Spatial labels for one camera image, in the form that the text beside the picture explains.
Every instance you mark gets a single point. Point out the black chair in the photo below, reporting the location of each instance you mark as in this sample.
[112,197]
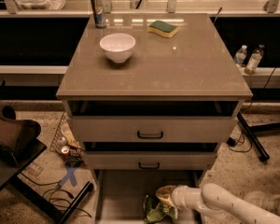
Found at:
[19,145]

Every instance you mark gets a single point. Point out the yellow green sponge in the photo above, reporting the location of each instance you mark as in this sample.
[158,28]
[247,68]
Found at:
[162,29]

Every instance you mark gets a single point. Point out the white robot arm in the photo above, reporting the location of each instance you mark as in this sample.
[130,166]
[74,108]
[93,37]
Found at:
[257,207]

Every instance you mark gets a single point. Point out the top grey drawer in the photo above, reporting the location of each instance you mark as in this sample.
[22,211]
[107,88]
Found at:
[151,129]

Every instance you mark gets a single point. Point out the small clear water bottle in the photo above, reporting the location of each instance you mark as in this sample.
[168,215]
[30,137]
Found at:
[240,56]

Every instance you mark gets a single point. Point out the grey drawer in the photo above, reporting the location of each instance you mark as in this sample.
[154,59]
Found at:
[148,160]
[151,129]

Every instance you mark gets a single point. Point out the grey drawer cabinet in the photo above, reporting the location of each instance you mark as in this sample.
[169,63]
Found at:
[191,74]

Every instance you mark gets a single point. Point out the wire basket on floor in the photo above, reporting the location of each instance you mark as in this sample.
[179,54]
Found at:
[64,137]

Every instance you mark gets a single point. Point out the blue silver energy drink can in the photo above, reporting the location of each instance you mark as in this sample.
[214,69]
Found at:
[98,13]

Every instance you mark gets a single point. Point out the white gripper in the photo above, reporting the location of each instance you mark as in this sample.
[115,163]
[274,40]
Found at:
[179,197]

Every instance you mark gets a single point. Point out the blue tape cross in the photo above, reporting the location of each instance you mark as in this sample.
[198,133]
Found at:
[70,176]

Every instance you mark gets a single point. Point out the middle grey drawer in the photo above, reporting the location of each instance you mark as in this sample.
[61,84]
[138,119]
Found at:
[148,160]

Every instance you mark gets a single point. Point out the green jalapeno chip bag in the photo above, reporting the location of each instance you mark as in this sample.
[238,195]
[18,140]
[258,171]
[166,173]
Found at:
[154,210]

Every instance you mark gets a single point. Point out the black table leg bar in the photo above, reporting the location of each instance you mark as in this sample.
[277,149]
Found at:
[57,203]

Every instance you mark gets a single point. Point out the black stand base bar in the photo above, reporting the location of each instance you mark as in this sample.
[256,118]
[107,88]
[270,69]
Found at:
[263,155]

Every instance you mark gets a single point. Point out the white bowl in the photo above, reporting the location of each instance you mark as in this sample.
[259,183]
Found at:
[117,47]

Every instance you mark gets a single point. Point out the bottom open drawer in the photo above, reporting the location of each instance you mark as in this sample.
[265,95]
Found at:
[122,192]

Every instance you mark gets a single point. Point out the red soda can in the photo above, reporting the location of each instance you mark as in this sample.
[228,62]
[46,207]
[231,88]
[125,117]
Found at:
[65,150]

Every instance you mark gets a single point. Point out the tall clear plastic bottle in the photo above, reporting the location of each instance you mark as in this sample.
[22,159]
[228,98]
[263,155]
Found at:
[254,60]

